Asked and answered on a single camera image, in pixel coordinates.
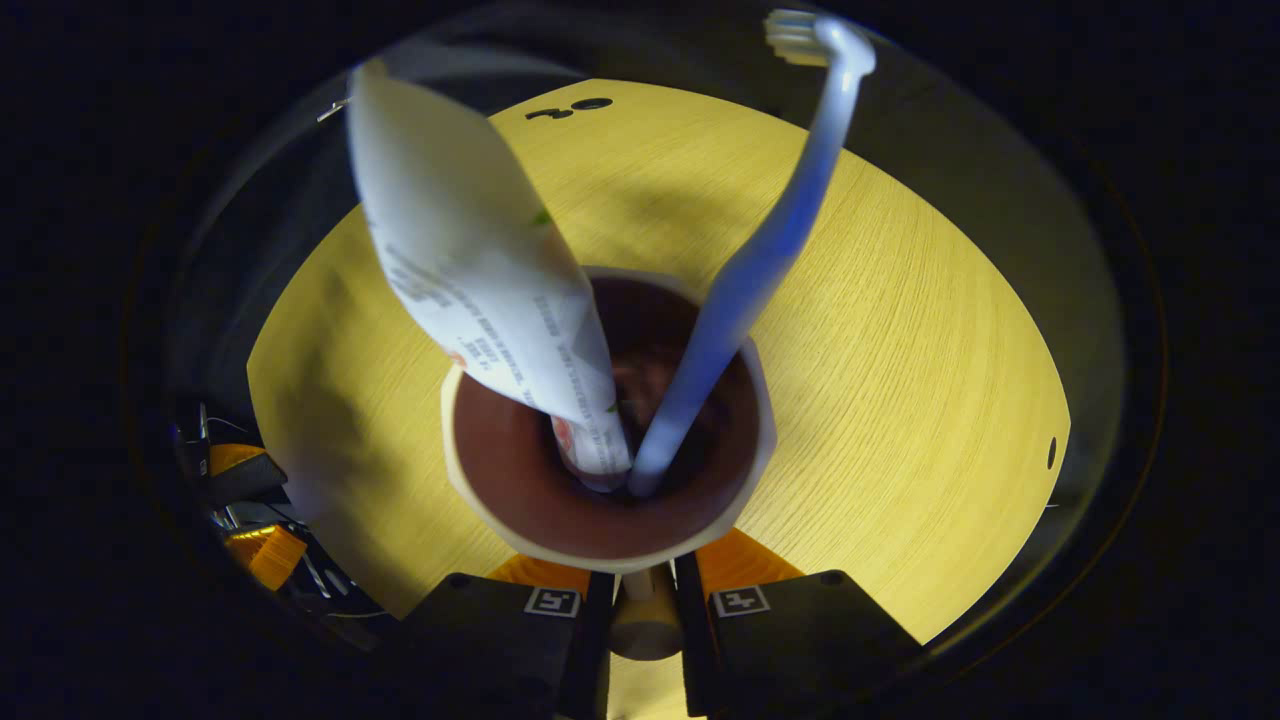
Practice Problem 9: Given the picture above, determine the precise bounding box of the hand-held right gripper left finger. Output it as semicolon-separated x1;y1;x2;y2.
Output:
400;553;613;719

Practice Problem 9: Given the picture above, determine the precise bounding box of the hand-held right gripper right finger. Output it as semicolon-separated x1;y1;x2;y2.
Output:
675;528;926;719

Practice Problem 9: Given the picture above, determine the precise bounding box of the beige cup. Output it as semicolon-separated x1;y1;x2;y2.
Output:
441;267;778;661

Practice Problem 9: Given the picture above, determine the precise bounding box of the white toothpaste tube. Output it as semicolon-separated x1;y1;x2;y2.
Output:
347;58;633;493

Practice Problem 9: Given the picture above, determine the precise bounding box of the light blue toothbrush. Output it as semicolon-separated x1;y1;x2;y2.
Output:
628;8;878;499

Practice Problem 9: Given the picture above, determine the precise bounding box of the wooden desktop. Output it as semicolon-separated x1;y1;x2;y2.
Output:
247;78;1071;719

